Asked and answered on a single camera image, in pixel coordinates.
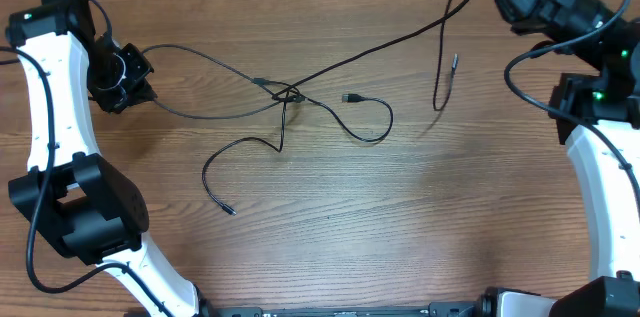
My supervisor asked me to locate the black usb cable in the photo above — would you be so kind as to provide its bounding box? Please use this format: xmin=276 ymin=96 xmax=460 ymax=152
xmin=272 ymin=0 xmax=486 ymax=112
xmin=140 ymin=44 xmax=307 ymax=121
xmin=201 ymin=91 xmax=395 ymax=216

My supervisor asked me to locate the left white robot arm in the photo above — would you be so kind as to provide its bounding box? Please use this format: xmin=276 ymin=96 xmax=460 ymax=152
xmin=6 ymin=0 xmax=213 ymax=316

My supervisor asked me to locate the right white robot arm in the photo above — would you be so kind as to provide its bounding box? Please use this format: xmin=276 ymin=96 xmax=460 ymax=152
xmin=469 ymin=0 xmax=639 ymax=316

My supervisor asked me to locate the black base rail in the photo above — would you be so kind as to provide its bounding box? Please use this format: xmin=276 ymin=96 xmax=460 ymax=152
xmin=204 ymin=297 xmax=569 ymax=317

